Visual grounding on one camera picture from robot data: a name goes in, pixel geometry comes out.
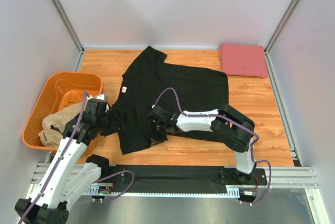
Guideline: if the right aluminium corner post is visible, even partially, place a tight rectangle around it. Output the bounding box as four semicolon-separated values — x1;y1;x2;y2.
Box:
264;0;317;54

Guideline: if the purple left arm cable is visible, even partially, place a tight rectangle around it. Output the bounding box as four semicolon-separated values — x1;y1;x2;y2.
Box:
17;90;136;224

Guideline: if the aluminium corner post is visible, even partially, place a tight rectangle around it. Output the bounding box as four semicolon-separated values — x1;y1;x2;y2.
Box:
264;0;317;54
36;0;85;53

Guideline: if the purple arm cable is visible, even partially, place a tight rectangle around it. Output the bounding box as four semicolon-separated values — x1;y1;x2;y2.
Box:
154;86;273;206
17;90;136;224

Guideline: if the folded red t shirt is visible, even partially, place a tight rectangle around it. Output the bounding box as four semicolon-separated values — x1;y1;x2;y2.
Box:
219;43;267;79

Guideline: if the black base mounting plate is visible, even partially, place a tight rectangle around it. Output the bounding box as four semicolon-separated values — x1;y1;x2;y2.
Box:
99;165;268;194

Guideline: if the left aluminium corner post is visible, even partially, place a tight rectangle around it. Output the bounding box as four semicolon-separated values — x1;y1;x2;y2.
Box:
36;0;85;53

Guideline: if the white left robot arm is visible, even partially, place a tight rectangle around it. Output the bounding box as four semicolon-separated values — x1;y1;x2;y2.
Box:
15;94;111;223

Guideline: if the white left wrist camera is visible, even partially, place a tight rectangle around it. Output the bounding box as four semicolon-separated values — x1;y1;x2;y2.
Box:
86;94;109;114

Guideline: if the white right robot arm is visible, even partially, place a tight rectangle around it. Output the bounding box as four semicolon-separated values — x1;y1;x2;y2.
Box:
149;104;259;184

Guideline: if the black t shirt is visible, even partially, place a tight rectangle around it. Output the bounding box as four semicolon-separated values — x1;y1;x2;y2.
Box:
113;46;229;154

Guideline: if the aluminium frame rail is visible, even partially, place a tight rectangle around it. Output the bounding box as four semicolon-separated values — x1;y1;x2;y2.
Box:
31;163;320;198

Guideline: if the orange plastic basket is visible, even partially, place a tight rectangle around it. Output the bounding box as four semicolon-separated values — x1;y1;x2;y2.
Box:
21;71;104;153

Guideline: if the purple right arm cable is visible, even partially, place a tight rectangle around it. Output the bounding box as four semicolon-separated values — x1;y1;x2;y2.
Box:
154;86;273;206

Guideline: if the beige t shirt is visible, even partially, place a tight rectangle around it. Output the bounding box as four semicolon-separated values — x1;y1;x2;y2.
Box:
38;102;82;148

